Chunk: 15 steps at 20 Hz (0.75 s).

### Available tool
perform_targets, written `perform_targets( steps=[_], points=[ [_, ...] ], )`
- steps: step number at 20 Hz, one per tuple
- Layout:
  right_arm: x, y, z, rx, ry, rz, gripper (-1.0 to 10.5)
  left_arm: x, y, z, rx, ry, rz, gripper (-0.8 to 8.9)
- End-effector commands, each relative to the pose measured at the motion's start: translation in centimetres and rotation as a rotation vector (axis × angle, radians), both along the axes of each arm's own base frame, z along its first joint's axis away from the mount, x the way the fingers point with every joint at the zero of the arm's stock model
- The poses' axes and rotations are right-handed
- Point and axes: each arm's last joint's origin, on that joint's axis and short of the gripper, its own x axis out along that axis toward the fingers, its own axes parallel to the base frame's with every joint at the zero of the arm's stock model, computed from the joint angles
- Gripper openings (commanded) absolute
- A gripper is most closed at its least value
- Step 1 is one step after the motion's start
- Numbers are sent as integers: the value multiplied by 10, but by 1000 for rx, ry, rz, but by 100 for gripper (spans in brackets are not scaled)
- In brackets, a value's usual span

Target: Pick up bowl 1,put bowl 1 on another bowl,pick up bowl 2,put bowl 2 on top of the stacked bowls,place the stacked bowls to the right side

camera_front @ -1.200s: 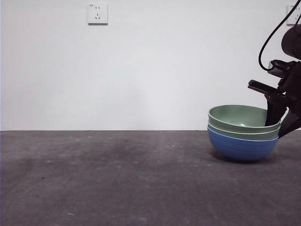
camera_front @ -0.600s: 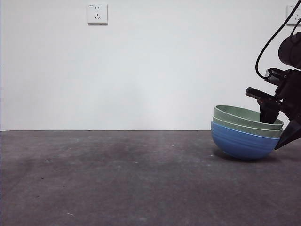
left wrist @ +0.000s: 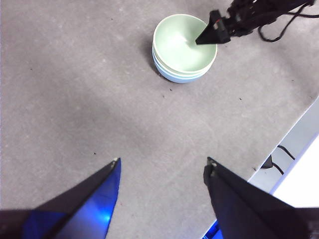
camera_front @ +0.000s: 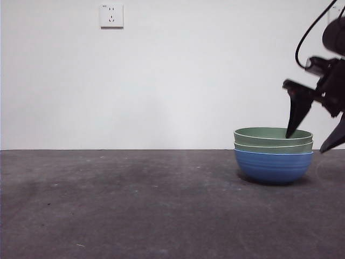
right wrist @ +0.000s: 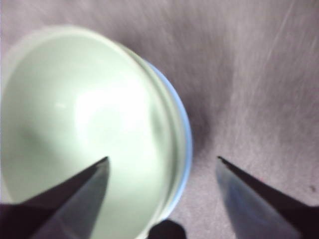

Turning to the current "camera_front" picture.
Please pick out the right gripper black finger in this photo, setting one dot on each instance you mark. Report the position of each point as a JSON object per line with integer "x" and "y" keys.
{"x": 337, "y": 139}
{"x": 297, "y": 113}

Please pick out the green ribbed bowl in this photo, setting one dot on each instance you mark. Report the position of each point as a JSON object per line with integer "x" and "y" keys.
{"x": 269, "y": 149}
{"x": 258, "y": 137}

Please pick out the blue ribbed bowl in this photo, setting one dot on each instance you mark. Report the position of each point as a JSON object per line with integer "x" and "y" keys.
{"x": 273, "y": 170}

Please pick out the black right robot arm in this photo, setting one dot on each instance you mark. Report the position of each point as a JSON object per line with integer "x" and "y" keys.
{"x": 335, "y": 35}

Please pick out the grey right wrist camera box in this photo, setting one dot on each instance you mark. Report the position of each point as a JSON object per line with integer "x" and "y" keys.
{"x": 314, "y": 64}

